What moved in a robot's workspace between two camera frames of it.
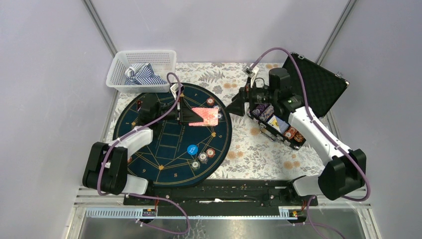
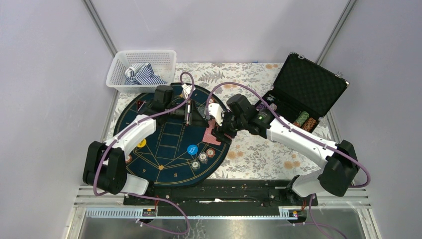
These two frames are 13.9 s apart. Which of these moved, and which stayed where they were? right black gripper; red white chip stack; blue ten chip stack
Moved: right black gripper
Stayed: blue ten chip stack; red white chip stack
